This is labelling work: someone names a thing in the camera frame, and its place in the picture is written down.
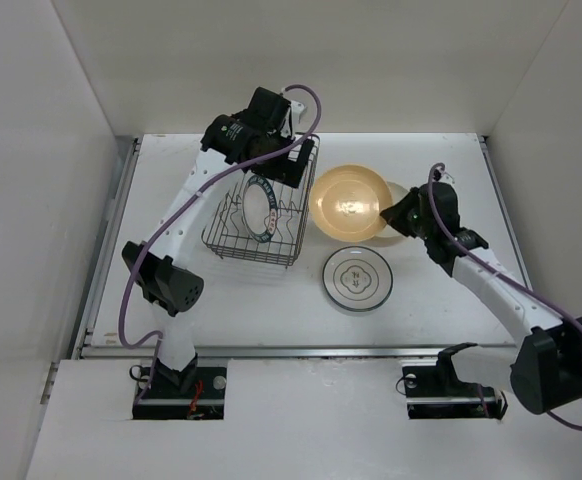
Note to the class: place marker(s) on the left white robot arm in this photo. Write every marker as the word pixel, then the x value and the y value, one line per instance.
pixel 258 138

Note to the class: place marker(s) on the aluminium table frame rail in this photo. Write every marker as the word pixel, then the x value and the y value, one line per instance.
pixel 257 310

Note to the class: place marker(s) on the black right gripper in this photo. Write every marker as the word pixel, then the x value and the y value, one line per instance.
pixel 395 215

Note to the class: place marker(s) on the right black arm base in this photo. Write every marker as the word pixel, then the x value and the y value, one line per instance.
pixel 428 397

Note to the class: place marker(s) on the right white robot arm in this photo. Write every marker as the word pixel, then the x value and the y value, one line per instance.
pixel 545 370

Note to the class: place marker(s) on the white plate green line rim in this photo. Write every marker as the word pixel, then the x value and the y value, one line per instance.
pixel 357 279

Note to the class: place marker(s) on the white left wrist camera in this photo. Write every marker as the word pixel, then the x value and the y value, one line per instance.
pixel 293 117

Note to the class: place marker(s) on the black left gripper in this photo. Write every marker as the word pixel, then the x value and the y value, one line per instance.
pixel 286 171

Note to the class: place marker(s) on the white plate dark green band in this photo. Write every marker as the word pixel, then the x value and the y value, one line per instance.
pixel 259 209

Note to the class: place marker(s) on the grey wire dish rack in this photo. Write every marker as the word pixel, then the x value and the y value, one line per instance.
pixel 226 235

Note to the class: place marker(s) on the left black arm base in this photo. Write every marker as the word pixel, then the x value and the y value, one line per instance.
pixel 204 400

